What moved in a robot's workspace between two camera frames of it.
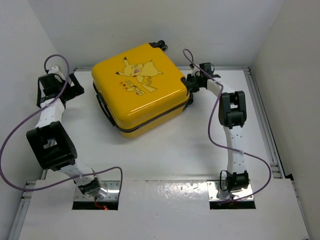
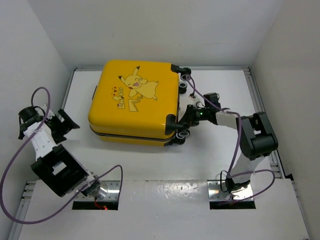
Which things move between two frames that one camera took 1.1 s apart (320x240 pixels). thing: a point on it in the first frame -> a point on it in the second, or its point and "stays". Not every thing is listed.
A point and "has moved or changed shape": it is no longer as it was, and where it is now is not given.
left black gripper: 74,90 -> 65,126
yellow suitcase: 141,90 has moved or changed shape
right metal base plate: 212,192 stays
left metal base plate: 112,188 stays
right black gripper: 189,83 -> 189,118
